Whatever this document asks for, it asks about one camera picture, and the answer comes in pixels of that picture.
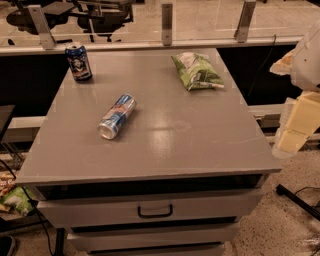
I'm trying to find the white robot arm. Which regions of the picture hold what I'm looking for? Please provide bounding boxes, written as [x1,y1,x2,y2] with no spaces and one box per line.
[270,21,320,159]

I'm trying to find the black stand leg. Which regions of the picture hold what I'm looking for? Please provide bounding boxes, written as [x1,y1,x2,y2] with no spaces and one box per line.
[276,184,320,221]

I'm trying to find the right metal bracket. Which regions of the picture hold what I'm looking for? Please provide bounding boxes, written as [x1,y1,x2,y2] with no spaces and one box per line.
[234,0,256,43]

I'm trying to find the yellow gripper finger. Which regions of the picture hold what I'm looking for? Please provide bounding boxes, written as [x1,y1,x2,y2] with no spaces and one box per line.
[286,91,320,136]
[275,129,307,154]

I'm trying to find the dark blue soda can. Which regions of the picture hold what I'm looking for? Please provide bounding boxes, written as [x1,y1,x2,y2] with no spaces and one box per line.
[65,42,92,82]

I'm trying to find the metal rail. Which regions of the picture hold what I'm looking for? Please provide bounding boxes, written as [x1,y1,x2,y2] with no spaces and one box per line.
[0,35,302,56]

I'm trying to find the left metal bracket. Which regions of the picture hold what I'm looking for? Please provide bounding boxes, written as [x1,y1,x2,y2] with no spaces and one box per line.
[27,5,56,50]

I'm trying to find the grey drawer cabinet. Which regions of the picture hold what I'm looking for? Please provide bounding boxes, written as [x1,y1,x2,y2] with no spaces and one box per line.
[18,49,280,256]

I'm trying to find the snack bags on floor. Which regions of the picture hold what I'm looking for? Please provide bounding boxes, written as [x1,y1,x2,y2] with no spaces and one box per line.
[0,172,33,216]

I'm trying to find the red bull can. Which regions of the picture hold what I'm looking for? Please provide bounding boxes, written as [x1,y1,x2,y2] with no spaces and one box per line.
[97,94,137,140]

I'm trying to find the black drawer handle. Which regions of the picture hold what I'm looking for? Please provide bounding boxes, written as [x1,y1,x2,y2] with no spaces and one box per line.
[137,204,173,219]

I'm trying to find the black cable on floor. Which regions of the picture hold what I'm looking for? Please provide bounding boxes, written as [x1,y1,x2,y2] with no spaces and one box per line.
[0,159,55,256]

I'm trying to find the green chip bag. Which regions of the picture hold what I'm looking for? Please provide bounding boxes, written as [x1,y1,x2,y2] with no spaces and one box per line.
[172,52,224,91]

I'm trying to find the metal bracket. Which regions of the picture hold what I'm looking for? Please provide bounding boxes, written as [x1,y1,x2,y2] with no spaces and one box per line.
[27,5,56,50]
[234,0,256,43]
[161,3,173,46]

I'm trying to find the middle metal bracket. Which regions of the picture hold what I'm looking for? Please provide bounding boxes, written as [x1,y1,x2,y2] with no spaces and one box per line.
[161,3,173,46]

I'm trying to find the black office chair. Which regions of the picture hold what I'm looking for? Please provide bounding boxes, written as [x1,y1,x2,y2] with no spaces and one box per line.
[6,0,134,42]

